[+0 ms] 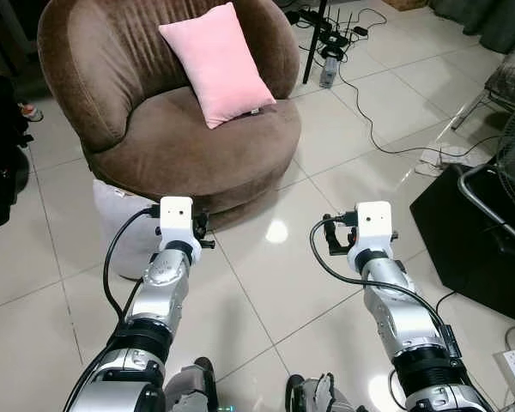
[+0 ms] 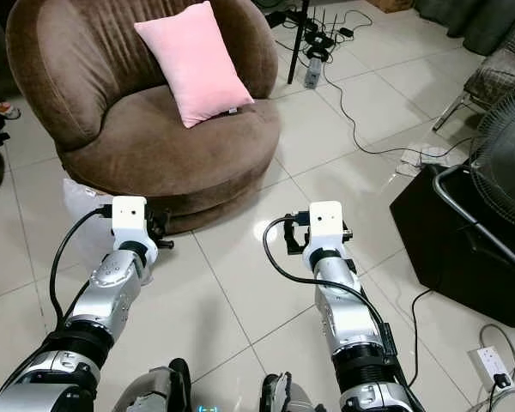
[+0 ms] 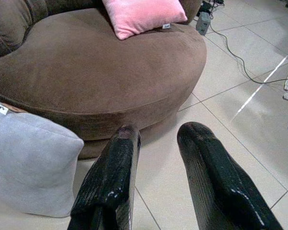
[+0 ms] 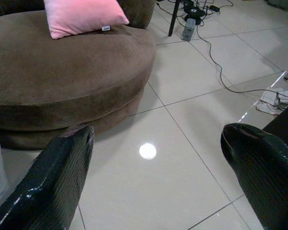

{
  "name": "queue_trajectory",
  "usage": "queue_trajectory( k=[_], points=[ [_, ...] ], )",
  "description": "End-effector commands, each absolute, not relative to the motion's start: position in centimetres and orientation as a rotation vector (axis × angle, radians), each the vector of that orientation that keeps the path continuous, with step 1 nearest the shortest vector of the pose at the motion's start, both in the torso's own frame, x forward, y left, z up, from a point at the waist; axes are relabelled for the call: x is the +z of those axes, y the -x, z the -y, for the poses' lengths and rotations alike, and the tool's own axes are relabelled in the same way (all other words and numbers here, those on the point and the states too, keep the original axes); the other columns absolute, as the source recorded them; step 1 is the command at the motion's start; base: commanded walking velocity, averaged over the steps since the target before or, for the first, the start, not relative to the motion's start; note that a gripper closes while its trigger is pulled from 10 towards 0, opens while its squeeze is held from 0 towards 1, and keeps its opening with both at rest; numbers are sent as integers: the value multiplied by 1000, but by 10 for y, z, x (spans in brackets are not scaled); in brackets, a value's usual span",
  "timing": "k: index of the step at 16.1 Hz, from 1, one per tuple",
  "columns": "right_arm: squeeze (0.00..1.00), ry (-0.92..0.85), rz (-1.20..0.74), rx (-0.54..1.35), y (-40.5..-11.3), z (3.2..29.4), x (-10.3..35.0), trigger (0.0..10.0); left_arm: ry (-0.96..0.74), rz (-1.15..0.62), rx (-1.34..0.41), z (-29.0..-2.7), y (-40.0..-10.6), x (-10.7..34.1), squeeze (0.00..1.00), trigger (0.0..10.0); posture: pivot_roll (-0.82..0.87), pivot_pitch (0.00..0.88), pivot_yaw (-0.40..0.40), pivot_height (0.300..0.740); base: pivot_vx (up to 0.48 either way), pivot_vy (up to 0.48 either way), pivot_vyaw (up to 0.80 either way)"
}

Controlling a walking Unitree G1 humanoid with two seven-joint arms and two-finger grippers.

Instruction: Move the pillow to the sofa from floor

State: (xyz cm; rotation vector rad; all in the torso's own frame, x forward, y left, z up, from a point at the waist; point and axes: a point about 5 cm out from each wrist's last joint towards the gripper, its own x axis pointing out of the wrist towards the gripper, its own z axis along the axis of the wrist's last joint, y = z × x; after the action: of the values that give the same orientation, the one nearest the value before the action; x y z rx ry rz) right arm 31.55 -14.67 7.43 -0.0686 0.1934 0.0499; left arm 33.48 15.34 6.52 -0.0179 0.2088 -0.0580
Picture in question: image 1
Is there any white pillow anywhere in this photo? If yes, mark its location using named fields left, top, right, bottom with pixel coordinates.
left=92, top=179, right=168, bottom=282

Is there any brown round sofa chair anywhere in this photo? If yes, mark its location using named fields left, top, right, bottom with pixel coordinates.
left=37, top=0, right=303, bottom=229

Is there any pink pillow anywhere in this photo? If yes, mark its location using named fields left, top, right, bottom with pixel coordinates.
left=158, top=2, right=277, bottom=130

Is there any clear plastic wrapper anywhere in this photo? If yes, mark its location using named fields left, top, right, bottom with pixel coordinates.
left=415, top=144, right=490, bottom=177

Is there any black box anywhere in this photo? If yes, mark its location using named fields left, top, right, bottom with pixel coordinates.
left=409, top=163, right=515, bottom=327

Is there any silver right robot leg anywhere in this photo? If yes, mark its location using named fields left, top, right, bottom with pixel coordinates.
left=285, top=372, right=361, bottom=412

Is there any silver robot leg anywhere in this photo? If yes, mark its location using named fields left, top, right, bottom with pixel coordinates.
left=163, top=356, right=220, bottom=412
left=285, top=372, right=361, bottom=412

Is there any silver left robot leg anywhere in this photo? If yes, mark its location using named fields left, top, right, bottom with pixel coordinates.
left=163, top=356, right=220, bottom=412

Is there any clear plastic bottle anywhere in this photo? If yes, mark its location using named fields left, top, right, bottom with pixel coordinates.
left=319, top=50, right=341, bottom=89

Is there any black stand pole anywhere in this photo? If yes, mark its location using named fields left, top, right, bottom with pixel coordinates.
left=302, top=0, right=329, bottom=85

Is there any small bottle with red cap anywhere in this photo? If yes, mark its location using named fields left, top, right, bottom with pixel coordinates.
left=17, top=101, right=44, bottom=123

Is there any black suitcase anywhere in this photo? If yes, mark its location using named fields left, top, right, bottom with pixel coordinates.
left=0, top=71, right=31, bottom=234

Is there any white power strip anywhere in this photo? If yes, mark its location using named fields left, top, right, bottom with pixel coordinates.
left=496, top=348, right=515, bottom=387

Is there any grey striped chair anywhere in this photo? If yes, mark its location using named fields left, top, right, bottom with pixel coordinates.
left=451, top=39, right=515, bottom=130

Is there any dark grey curtain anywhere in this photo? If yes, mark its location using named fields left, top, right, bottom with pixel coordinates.
left=429, top=0, right=515, bottom=54

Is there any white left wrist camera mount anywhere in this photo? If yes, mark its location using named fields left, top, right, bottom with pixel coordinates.
left=158, top=197, right=195, bottom=245

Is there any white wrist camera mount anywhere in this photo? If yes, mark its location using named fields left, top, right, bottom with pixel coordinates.
left=158, top=197, right=195, bottom=245
left=349, top=202, right=394, bottom=258

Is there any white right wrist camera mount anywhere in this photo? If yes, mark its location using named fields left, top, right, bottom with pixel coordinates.
left=349, top=202, right=394, bottom=258

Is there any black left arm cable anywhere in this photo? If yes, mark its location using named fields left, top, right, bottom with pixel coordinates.
left=101, top=204, right=161, bottom=323

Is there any thin black floor cable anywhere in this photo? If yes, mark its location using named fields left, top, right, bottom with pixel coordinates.
left=333, top=60, right=503, bottom=157

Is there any black cable bundle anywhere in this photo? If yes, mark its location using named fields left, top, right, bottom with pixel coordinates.
left=285, top=7, right=389, bottom=54

